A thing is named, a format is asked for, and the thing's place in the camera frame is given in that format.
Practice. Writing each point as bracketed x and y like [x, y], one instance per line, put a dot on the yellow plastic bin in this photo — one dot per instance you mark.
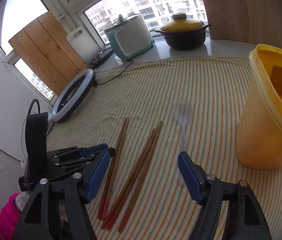
[259, 133]

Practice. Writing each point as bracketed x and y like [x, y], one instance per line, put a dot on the ring light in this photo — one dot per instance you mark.
[73, 95]

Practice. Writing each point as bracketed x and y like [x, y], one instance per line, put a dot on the left gloved hand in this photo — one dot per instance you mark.
[21, 200]

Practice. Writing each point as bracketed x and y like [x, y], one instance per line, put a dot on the light oak wood board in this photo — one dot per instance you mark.
[251, 21]

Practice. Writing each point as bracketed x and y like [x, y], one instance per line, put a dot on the black scissors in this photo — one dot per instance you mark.
[101, 57]

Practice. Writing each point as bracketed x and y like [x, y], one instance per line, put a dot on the white teal electric cooker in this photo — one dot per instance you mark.
[129, 36]

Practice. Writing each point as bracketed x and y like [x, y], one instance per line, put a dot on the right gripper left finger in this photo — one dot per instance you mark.
[40, 218]

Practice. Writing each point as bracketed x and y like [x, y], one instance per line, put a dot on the pink sleeve forearm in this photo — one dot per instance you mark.
[9, 216]

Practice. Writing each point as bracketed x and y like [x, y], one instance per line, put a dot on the red-tipped wooden chopstick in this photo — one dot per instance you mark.
[136, 177]
[141, 179]
[131, 177]
[117, 169]
[113, 169]

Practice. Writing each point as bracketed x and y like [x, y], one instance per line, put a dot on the pine wood board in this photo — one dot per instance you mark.
[42, 45]

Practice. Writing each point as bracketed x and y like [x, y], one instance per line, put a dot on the clear plastic spoon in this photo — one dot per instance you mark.
[182, 114]

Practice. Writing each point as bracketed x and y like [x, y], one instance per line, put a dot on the white plastic cutting board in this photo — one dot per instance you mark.
[84, 44]

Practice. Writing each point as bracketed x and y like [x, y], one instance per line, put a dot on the black pot yellow lid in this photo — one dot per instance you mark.
[183, 33]

